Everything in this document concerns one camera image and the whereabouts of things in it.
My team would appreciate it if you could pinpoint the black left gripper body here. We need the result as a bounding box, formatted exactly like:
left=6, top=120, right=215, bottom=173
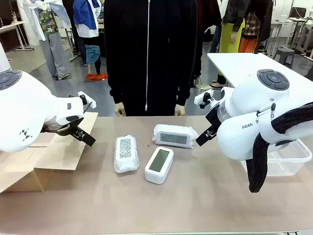
left=41, top=117, right=85, bottom=137

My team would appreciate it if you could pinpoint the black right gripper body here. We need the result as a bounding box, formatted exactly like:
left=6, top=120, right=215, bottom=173
left=204, top=97, right=222, bottom=132

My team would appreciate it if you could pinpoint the bubble-wrapped white clock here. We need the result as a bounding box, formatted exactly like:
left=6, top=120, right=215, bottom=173
left=152, top=123, right=199, bottom=149
left=113, top=134, right=140, bottom=174

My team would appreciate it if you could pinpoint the unwrapped white digital clock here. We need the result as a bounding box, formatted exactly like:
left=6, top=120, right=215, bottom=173
left=144, top=146, right=175, bottom=185

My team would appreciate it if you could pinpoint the person's left hand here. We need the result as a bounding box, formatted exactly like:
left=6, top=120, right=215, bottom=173
left=174, top=104, right=186, bottom=117

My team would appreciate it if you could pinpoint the person's right hand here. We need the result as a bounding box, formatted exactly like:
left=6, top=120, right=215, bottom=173
left=114, top=102, right=127, bottom=117

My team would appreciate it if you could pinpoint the open cardboard box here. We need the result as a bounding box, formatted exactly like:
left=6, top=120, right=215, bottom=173
left=0, top=112, right=99, bottom=193

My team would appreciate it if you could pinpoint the orange cloth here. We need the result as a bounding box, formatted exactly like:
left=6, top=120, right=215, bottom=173
left=86, top=72, right=108, bottom=80

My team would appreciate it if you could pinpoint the person in yellow apron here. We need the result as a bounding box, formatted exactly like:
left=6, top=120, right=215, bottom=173
left=210, top=0, right=246, bottom=89

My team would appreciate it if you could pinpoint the clear plastic container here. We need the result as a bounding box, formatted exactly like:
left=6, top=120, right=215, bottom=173
left=241, top=138, right=313, bottom=177

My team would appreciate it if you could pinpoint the mannequin with plaid shirt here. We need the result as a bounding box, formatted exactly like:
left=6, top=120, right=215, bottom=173
left=238, top=11, right=261, bottom=53

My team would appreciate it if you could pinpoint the person in black hoodie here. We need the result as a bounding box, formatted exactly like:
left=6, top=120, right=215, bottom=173
left=104, top=0, right=198, bottom=117

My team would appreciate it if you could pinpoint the gray metal stool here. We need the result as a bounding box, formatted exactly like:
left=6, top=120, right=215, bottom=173
left=272, top=47, right=296, bottom=69

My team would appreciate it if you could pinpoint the person in dark red top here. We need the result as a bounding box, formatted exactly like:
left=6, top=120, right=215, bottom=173
left=194, top=0, right=223, bottom=89

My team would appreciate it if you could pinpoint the light wooden desk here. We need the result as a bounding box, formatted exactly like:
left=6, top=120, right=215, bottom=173
left=0, top=21, right=35, bottom=52

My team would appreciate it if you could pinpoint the gray office desk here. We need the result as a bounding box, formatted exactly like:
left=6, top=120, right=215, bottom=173
left=270, top=18, right=313, bottom=49

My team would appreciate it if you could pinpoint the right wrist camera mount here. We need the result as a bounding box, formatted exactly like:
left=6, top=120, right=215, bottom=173
left=194, top=90, right=214, bottom=109

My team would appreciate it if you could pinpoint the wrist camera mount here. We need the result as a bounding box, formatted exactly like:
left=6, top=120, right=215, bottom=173
left=194, top=90, right=214, bottom=109
left=77, top=91, right=96, bottom=113

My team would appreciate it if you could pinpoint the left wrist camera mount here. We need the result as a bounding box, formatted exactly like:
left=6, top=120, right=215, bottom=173
left=77, top=91, right=96, bottom=113

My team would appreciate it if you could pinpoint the black braided cable sleeve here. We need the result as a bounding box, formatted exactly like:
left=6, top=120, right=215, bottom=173
left=246, top=102, right=313, bottom=193

